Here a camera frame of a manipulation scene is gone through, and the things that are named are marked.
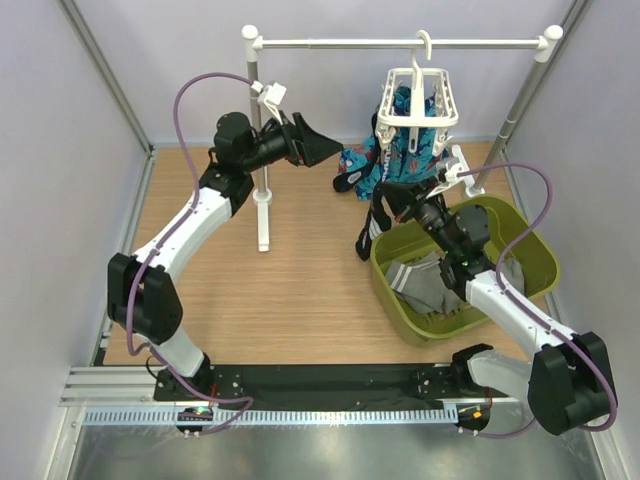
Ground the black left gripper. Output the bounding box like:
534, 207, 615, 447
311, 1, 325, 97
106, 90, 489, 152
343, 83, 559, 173
240, 111, 342, 174

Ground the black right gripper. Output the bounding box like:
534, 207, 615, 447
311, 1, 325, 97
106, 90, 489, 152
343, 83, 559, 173
379, 176, 459, 257

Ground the black sock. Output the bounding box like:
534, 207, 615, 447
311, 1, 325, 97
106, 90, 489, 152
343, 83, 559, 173
355, 183, 392, 261
332, 113, 381, 193

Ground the grey striped sock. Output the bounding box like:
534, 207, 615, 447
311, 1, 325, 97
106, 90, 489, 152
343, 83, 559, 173
502, 258, 525, 294
385, 252, 462, 315

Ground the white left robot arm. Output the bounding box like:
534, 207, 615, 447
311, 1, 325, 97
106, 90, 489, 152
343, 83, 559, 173
107, 112, 343, 400

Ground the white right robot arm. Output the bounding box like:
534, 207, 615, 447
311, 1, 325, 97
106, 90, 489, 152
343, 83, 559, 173
372, 180, 618, 435

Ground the white clip hanger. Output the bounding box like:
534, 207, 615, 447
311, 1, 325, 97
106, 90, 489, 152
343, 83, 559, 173
375, 48, 459, 156

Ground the blue patterned sock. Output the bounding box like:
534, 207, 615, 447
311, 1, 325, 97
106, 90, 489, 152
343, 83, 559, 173
337, 85, 441, 202

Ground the white clothes rack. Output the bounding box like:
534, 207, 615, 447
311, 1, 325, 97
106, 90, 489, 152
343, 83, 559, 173
240, 22, 564, 253

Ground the green plastic basket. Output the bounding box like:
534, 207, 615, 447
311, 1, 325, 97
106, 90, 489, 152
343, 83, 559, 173
370, 195, 560, 347

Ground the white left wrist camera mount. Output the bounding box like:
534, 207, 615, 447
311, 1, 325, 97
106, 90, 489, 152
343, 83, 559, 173
250, 80, 287, 125

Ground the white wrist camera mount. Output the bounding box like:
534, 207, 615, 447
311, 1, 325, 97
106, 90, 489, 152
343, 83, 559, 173
250, 80, 287, 125
427, 157, 466, 198

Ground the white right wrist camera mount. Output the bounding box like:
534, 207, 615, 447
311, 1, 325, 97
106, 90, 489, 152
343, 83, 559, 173
427, 157, 466, 198

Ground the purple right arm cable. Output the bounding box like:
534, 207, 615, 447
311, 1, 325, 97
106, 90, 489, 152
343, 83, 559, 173
459, 161, 619, 440

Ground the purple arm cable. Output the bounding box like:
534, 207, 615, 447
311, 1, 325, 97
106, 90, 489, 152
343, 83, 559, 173
459, 161, 619, 440
124, 72, 261, 432

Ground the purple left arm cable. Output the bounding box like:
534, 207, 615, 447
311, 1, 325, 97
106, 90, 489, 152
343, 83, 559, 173
124, 72, 261, 432

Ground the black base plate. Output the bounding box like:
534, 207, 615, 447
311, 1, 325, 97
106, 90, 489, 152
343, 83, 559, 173
153, 362, 493, 404

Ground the aluminium frame rail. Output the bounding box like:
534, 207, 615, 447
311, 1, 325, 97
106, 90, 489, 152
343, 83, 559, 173
58, 365, 161, 407

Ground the grey slotted cable duct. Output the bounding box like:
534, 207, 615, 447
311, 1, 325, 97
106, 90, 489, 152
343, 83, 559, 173
82, 404, 458, 428

